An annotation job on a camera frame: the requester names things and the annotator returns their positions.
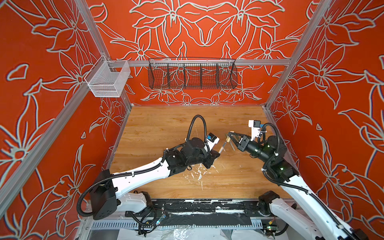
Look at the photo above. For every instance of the white cable duct strip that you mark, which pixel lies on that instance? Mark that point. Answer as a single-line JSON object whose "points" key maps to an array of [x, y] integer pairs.
{"points": [[250, 224]]}

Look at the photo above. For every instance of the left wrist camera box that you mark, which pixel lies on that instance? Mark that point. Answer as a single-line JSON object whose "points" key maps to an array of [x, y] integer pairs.
{"points": [[211, 141]]}

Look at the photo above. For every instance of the clear mesh bin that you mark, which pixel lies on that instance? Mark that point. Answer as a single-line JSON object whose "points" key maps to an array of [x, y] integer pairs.
{"points": [[107, 79]]}

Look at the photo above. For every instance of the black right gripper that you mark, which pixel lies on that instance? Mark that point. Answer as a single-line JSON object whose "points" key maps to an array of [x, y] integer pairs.
{"points": [[241, 145]]}

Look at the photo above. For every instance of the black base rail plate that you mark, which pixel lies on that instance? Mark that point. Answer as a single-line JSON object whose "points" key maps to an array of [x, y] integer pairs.
{"points": [[247, 207]]}

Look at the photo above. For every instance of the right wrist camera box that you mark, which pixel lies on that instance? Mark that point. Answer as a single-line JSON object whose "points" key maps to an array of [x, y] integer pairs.
{"points": [[257, 132]]}

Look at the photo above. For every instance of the black wire basket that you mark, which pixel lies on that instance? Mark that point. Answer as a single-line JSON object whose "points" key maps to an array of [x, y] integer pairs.
{"points": [[192, 74]]}

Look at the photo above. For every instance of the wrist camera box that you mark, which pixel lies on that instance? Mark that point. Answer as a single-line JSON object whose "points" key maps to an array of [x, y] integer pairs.
{"points": [[211, 141], [257, 132]]}

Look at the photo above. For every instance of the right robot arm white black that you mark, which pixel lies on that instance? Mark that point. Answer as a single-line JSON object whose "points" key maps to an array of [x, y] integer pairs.
{"points": [[319, 222]]}

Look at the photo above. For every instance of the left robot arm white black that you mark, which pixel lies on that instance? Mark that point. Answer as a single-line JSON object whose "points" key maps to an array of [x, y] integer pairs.
{"points": [[114, 192]]}

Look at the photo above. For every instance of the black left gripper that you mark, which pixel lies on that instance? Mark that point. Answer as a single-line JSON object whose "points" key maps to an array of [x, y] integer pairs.
{"points": [[210, 156]]}

